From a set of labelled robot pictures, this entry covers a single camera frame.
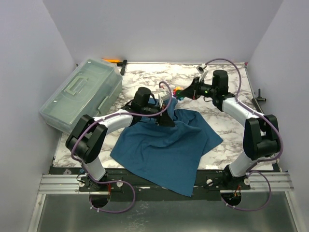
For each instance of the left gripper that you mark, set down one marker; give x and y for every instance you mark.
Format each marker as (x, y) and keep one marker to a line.
(164, 119)

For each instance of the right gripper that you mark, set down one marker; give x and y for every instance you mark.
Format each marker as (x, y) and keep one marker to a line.
(196, 88)

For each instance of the colourful plush flower brooch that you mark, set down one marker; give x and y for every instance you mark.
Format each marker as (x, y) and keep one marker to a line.
(177, 93)

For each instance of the blue t-shirt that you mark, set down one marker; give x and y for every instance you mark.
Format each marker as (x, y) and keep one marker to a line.
(167, 156)

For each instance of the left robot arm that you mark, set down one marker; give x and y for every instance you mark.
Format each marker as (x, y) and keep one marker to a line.
(86, 139)

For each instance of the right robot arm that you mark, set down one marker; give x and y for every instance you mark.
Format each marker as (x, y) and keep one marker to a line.
(260, 139)

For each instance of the black clamp bar right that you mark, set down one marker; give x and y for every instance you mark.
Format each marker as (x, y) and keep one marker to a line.
(258, 99)

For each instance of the clear plastic storage box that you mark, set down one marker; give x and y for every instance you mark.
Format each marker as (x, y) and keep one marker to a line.
(91, 89)

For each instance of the orange tool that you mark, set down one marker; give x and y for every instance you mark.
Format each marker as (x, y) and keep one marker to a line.
(111, 60)

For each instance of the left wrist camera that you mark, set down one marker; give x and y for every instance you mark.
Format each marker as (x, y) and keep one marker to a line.
(163, 96)

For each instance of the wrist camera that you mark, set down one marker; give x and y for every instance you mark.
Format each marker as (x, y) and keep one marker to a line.
(202, 69)
(163, 96)

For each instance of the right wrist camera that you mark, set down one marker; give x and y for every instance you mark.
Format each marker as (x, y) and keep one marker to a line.
(202, 69)

